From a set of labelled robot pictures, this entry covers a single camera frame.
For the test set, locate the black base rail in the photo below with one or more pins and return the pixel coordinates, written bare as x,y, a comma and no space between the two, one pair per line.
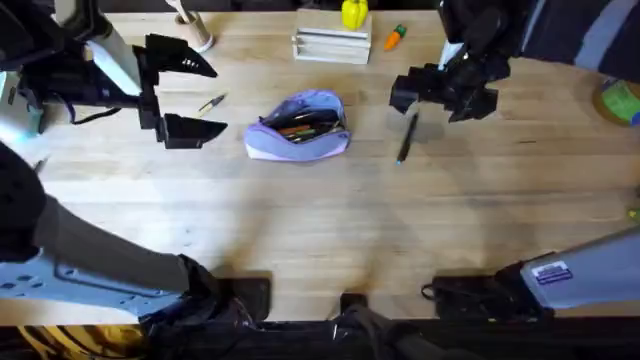
450,342

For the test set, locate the wrist upright plate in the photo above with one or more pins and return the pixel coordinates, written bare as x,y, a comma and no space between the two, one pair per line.
450,54
117,62

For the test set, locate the yellow and black pen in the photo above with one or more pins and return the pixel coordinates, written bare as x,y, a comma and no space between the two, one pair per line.
212,103

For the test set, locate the black pen with blue tip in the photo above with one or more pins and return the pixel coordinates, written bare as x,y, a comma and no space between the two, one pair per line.
407,140

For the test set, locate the purple zip pencil bag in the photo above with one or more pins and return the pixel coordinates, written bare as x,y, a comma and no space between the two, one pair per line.
300,142

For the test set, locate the small dark pen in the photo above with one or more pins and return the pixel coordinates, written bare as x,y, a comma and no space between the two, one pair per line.
41,164

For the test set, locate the yellow toy pepper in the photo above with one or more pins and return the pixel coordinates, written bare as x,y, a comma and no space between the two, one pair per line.
354,14

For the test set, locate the small green toy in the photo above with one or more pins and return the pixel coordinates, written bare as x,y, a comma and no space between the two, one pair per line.
635,214

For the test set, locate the right wrist upright plate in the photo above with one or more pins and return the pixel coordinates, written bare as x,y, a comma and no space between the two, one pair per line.
450,54

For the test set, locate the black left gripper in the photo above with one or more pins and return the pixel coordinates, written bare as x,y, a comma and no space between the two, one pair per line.
60,87

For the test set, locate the orange toy carrot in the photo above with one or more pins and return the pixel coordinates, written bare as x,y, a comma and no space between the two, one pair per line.
394,39

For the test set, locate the left wrist upright plate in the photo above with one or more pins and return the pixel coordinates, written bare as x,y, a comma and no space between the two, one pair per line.
117,62

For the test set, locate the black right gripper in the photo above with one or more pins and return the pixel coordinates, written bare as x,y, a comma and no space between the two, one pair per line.
465,80

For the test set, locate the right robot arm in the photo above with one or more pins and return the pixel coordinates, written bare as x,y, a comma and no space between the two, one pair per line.
585,272

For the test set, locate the green toy on wooden disc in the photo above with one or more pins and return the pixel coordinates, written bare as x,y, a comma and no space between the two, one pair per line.
620,102

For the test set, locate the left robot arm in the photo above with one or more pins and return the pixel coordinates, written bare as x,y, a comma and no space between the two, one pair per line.
100,260

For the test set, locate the yellow object under table edge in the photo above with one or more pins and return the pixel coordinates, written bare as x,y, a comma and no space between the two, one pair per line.
75,342

